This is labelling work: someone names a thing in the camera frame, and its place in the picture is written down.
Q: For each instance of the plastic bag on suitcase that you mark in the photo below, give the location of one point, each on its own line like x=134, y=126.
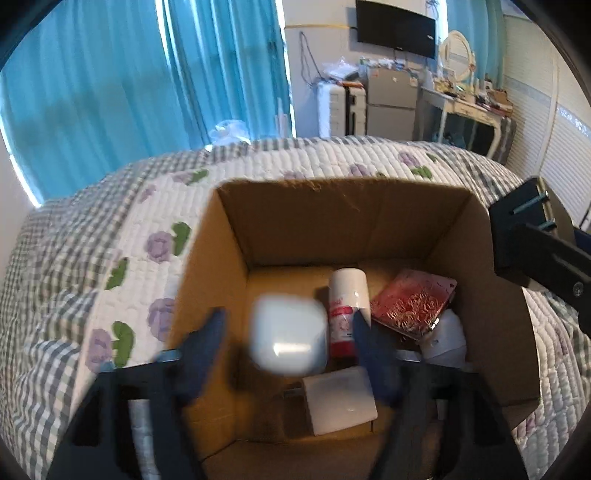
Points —
x=341, y=71

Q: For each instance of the left blue curtain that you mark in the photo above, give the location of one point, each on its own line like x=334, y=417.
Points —
x=89, y=90

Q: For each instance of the white louvered wardrobe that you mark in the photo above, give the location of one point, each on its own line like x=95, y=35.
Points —
x=552, y=115

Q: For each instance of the white suitcase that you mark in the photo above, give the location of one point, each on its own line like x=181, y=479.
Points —
x=342, y=109

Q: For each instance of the white bottle red cap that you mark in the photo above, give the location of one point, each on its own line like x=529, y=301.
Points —
x=348, y=294

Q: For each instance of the silver mini fridge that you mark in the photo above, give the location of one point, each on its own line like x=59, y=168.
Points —
x=392, y=97

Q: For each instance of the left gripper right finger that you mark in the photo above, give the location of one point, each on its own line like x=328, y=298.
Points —
x=448, y=422

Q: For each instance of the brown cardboard box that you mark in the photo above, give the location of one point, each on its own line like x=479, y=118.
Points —
x=288, y=237

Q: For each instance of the white dressing table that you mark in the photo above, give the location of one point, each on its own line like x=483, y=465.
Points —
x=430, y=101

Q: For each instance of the floral quilted bedspread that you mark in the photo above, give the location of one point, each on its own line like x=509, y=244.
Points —
x=54, y=291

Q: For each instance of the blue curtain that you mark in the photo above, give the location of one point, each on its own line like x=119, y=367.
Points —
x=89, y=90
x=226, y=59
x=482, y=23

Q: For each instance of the middle blue curtain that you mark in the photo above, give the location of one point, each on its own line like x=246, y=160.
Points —
x=226, y=59

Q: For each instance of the white rounded earbud case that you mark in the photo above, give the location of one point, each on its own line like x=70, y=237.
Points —
x=288, y=335

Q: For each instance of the black wall television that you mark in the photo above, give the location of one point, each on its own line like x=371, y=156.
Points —
x=395, y=28

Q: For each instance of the oval vanity mirror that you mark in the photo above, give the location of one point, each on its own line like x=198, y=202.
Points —
x=456, y=58

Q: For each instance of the clear plastic bag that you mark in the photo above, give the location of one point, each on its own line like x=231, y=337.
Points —
x=228, y=132

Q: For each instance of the right blue curtain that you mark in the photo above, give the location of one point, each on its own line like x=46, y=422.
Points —
x=482, y=23

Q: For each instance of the small white box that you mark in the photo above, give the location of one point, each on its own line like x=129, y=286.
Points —
x=339, y=400

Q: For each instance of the red patterned box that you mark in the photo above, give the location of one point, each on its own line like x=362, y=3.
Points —
x=412, y=303

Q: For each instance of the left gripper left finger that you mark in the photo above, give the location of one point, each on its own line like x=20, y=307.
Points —
x=98, y=443

